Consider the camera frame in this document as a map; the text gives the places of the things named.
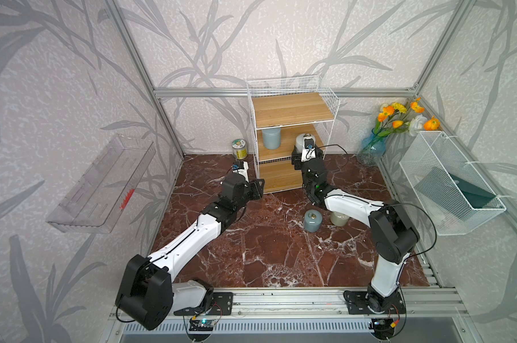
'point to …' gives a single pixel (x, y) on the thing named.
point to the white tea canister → (299, 141)
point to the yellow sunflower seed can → (240, 149)
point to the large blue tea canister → (271, 138)
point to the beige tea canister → (338, 219)
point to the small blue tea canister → (313, 221)
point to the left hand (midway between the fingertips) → (262, 181)
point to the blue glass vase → (372, 149)
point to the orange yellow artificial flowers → (393, 118)
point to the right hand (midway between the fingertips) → (304, 145)
